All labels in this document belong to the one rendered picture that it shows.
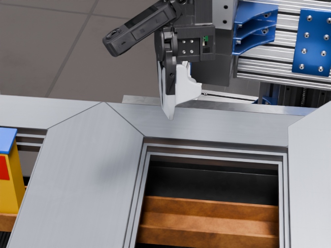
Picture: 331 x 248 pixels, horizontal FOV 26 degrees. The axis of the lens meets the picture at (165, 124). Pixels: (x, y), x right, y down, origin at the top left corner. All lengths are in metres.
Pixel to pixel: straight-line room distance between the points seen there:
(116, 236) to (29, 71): 1.84
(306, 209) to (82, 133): 0.43
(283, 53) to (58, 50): 1.51
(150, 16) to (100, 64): 1.89
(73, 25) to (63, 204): 2.02
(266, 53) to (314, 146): 0.43
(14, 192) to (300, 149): 0.53
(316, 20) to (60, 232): 0.78
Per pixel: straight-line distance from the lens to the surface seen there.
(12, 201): 1.40
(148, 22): 1.06
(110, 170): 1.26
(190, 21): 1.09
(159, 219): 1.43
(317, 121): 1.39
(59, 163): 1.29
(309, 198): 1.24
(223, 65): 1.63
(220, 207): 1.41
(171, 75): 1.07
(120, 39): 1.06
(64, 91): 2.82
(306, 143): 1.34
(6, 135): 1.32
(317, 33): 1.66
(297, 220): 1.20
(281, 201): 1.27
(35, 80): 2.89
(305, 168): 1.29
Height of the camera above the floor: 1.76
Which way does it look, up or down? 42 degrees down
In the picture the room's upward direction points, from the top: straight up
